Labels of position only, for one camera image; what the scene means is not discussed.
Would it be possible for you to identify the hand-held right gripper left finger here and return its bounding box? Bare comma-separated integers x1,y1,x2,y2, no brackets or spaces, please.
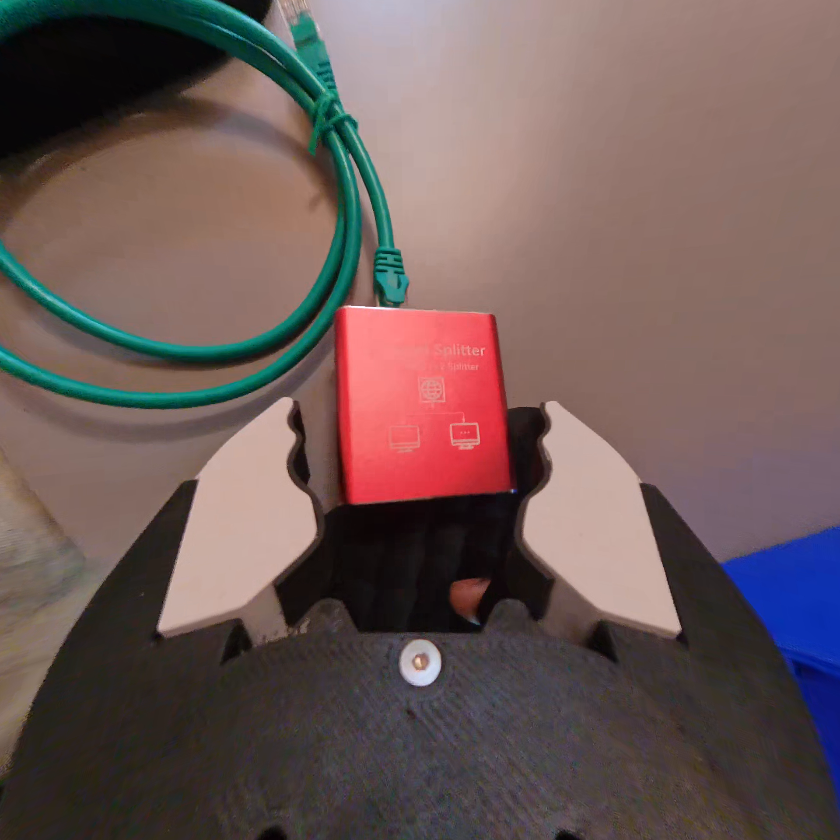
156,395,327,641

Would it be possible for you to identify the green ethernet cable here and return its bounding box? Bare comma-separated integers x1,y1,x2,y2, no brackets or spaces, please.
0,0,411,411

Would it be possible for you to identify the red ethernet splitter box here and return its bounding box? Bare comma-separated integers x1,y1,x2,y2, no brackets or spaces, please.
333,305,516,506

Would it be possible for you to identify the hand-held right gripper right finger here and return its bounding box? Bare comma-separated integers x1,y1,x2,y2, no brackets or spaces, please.
515,400,683,641

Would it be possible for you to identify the person's right hand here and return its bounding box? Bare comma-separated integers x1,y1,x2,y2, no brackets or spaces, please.
449,577,493,624

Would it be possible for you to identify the blue plastic bin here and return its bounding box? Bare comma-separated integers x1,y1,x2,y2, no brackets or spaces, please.
721,528,840,778

